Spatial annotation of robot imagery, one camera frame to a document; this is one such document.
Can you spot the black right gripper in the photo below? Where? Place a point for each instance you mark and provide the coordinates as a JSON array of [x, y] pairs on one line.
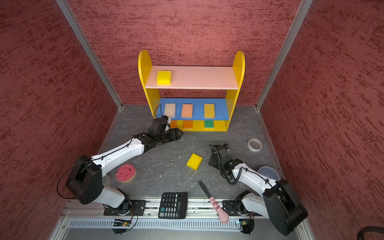
[[212, 160]]

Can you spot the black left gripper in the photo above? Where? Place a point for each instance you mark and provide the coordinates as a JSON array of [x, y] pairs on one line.
[[175, 135]]

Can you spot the yellow orange scrub sponge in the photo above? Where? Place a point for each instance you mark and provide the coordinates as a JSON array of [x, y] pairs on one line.
[[173, 124]]

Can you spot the pale pink sponge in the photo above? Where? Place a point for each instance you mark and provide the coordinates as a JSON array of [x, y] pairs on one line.
[[170, 110]]

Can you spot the green scrub sponge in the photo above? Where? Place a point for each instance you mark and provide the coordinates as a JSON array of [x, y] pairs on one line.
[[209, 124]]

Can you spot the peach orange sponge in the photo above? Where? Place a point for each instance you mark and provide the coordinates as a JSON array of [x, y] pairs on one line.
[[187, 111]]

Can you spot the pink round smiley sponge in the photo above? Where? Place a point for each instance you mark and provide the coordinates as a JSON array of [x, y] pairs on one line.
[[126, 173]]

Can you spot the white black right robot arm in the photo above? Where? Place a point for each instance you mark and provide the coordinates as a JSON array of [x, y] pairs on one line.
[[273, 199]]

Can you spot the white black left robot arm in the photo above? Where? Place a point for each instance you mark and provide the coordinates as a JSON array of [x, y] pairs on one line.
[[85, 181]]

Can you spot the yellow shelf unit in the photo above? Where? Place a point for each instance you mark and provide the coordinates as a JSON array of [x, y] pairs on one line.
[[194, 78]]

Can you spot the white tape roll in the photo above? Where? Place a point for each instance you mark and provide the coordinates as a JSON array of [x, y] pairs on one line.
[[255, 145]]

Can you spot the grey blue mug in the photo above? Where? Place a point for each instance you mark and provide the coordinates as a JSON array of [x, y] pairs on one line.
[[269, 172]]

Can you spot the black calculator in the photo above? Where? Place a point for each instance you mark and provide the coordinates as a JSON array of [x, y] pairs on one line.
[[173, 206]]

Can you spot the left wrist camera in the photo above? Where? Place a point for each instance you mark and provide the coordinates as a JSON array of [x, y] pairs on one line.
[[160, 126]]

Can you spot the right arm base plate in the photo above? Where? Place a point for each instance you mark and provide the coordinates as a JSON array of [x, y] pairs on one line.
[[231, 208]]

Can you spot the pink handled black brush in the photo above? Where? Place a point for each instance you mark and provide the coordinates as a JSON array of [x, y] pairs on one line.
[[223, 216]]

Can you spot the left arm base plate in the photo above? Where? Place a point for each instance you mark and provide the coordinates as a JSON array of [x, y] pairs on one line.
[[138, 207]]

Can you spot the perforated cable duct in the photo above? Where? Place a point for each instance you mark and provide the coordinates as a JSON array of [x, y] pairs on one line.
[[182, 225]]

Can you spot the black cable corner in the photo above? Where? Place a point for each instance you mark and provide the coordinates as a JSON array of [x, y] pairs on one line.
[[369, 229]]

